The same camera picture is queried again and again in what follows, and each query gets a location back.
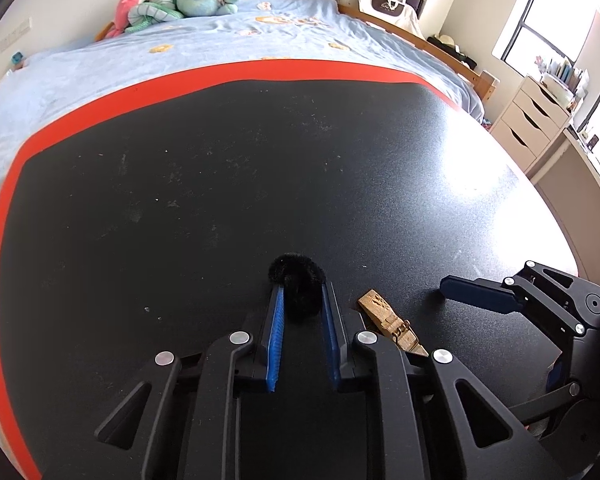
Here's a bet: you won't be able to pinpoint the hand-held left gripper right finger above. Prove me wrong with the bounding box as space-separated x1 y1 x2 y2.
320 280 548 480

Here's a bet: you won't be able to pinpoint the window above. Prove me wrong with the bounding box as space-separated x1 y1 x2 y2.
500 0 600 131

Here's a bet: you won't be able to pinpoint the white wall socket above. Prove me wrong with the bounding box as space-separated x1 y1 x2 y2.
0 17 32 52

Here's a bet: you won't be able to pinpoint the black fuzzy hair tie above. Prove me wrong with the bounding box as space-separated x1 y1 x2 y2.
268 254 327 322

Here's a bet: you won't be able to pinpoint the patterned wooden clothespin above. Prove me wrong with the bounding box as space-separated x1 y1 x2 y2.
356 290 430 359

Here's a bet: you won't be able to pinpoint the white desk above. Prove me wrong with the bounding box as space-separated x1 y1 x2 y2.
530 130 600 243

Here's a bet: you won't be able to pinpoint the pink plush toy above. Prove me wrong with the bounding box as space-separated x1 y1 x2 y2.
104 0 159 39

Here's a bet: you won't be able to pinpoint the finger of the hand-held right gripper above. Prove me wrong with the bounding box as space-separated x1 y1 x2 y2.
509 354 583 428
439 260 600 337

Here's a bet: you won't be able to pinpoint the white tote bag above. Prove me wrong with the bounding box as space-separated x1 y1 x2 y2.
358 0 424 37

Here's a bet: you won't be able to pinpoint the green striped plush toy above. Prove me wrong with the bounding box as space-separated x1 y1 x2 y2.
125 0 182 36

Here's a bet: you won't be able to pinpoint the books and boxes on drawers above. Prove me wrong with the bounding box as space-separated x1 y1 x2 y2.
534 54 592 112

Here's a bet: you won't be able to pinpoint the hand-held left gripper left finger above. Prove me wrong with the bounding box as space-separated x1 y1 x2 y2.
94 282 288 480

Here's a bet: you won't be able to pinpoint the black clothes with straw hat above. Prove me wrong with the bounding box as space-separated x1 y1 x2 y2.
426 34 479 72

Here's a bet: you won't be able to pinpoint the wooden bed frame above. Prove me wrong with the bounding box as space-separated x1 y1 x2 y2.
337 2 501 107

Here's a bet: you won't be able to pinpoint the white drawer unit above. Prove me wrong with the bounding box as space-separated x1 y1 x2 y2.
490 75 574 177

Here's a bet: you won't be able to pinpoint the bed with blue sheet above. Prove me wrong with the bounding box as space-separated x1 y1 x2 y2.
0 0 486 226

